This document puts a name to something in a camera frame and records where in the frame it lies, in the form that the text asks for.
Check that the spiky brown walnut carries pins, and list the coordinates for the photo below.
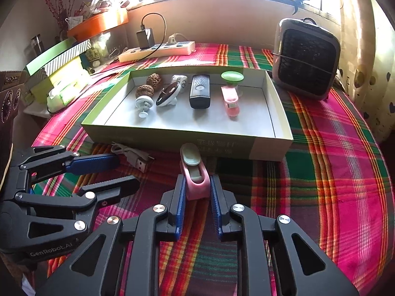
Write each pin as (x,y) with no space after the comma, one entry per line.
(152,81)

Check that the small green carton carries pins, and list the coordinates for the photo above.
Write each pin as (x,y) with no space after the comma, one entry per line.
(92,54)

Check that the brown cardboard box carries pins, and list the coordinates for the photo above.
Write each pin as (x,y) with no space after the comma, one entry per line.
(10,104)

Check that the black and white round gadget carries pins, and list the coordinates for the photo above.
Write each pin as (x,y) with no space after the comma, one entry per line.
(167,95)

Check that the light pink clip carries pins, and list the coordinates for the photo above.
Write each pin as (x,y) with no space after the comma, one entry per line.
(230,103)

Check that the cream heart print curtain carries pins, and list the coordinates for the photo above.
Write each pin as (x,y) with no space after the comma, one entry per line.
(367,52)

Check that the glass jar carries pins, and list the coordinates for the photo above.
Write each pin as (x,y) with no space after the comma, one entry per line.
(35,43)

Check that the grey portable heater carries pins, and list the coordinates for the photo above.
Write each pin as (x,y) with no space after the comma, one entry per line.
(305,58)

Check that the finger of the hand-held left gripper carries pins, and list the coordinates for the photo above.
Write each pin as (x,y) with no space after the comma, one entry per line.
(92,162)
(114,186)

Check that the wrinkled brown walnut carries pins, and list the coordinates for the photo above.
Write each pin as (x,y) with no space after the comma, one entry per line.
(142,91)

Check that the green and white cardboard box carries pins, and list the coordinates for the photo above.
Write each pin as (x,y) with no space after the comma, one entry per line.
(197,126)

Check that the white suction knob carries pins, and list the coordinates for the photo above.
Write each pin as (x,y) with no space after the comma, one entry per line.
(144,103)

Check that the small white round jar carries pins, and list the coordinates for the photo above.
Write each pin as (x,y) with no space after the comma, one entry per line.
(180,81)

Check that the cream power strip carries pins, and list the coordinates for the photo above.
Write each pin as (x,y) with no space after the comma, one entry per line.
(154,52)

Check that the green tissue packet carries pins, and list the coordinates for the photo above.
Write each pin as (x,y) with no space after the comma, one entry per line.
(63,95)

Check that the grey zigzag patterned box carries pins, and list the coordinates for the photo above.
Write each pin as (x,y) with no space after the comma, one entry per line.
(64,57)

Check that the black remote control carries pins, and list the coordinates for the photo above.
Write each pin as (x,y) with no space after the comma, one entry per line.
(199,91)

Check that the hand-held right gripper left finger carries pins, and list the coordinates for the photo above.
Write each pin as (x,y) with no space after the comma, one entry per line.
(179,209)

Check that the white side table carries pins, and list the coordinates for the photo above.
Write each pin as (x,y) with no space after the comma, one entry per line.
(35,111)

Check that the red flower branches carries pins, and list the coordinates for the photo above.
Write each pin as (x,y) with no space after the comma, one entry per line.
(57,3)

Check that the flat green box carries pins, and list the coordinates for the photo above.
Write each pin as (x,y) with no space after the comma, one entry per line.
(46,57)

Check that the black charger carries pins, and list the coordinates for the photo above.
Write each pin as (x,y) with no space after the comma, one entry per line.
(145,38)

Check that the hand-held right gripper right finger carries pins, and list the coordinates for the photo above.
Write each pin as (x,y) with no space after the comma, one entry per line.
(215,209)

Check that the white plug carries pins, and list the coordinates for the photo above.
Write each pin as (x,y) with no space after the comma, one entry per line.
(172,40)

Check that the orange plastic basin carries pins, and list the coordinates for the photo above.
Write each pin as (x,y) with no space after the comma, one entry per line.
(98,24)

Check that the black clamp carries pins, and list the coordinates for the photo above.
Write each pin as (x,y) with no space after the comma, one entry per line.
(301,2)

